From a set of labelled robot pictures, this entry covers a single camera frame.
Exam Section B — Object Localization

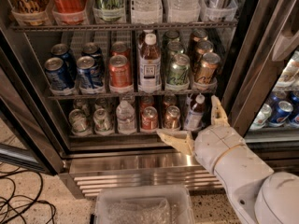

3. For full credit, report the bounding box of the open fridge door left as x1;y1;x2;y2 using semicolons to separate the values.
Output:
0;44;64;175

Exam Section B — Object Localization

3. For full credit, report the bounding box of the bottom tea bottle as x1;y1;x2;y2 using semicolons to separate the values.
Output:
184;94;206;131

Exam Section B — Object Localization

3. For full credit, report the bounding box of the top shelf water bottle left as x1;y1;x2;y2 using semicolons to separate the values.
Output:
131;0;163;24

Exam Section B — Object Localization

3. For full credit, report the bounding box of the bottom silver can outer front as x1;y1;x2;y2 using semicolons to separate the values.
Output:
68;109;90;133

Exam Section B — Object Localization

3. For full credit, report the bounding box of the rear tea bottle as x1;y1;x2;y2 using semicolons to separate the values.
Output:
138;30;155;49

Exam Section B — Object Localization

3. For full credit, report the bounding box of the shelf water bottle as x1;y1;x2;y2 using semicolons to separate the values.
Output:
164;0;200;23
131;0;163;24

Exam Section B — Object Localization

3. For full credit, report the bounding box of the clear plastic bin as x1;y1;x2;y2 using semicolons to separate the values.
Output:
94;185;195;224

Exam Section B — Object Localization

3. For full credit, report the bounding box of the gold orange can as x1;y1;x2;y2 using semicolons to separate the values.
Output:
194;52;221;84
192;40;214;74
188;29;208;52

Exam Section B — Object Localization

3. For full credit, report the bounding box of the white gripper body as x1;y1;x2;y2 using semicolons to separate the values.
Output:
194;125;246;172

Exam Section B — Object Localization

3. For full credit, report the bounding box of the top shelf green can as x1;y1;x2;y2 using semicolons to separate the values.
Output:
95;0;125;22

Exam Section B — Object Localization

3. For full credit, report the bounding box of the rear red orange can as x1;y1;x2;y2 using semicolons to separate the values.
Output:
110;41;130;58

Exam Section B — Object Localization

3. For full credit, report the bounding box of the bottom red can front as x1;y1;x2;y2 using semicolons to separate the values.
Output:
141;106;158;131

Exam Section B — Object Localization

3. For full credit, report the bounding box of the white can behind glass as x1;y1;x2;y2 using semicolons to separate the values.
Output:
250;104;272;130

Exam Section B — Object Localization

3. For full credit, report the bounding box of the front green can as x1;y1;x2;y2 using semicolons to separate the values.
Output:
166;53;190;86

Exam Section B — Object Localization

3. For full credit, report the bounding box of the black floor cable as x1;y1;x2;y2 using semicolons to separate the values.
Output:
0;162;57;224

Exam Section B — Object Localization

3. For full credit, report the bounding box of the bottom copper can front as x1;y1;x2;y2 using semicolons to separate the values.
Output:
164;105;180;129

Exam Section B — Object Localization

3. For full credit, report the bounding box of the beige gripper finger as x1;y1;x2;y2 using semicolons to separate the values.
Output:
211;95;230;127
156;129;194;156

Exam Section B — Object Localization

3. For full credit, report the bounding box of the rear green can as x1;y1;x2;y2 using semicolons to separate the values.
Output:
163;30;180;48

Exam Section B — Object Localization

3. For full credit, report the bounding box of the front red orange can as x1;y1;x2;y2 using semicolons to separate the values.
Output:
108;55;133;88

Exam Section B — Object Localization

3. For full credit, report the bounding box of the blue can behind glass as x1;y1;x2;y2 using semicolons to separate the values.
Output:
268;101;293;127

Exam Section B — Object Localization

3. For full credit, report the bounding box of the front tea bottle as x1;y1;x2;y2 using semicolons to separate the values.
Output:
139;34;162;92

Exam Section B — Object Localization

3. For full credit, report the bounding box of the bottom silver can inner front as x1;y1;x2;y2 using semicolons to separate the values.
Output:
93;108;112;132

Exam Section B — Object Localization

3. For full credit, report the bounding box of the stainless steel fridge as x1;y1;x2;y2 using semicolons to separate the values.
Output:
0;0;299;201

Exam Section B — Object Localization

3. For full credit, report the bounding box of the bottom water bottle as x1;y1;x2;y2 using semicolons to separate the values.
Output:
116;101;136;134

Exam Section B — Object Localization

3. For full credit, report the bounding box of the red orange can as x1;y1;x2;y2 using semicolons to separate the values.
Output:
108;55;133;88
110;41;130;58

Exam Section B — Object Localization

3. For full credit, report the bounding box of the rear blue can inner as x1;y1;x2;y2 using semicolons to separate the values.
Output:
81;42;105;66

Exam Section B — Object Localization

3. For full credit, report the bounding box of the top shelf water bottle right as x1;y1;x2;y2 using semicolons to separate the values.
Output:
164;0;200;23

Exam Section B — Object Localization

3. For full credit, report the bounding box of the glass fridge door right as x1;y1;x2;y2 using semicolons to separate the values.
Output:
221;0;299;166

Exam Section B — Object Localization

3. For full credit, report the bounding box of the fridge door handle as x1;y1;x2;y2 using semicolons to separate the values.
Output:
272;0;299;62

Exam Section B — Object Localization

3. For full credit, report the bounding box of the middle green can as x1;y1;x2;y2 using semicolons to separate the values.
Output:
166;41;185;68

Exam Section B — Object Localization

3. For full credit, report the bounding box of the rear blue can outer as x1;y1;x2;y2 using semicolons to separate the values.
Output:
50;43;77;79

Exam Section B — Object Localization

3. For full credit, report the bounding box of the front blue can inner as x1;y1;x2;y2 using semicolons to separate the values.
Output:
77;56;104;90

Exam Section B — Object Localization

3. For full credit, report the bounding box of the front blue can outer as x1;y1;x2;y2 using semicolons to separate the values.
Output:
44;57;75;91

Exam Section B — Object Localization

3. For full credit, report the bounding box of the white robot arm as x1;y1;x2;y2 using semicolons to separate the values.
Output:
157;96;299;224

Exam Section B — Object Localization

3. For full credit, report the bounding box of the top shelf cola can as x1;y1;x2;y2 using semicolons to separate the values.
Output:
53;0;86;25

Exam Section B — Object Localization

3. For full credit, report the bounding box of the tea bottle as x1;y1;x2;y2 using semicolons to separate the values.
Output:
184;94;206;131
139;34;162;92
138;30;155;49

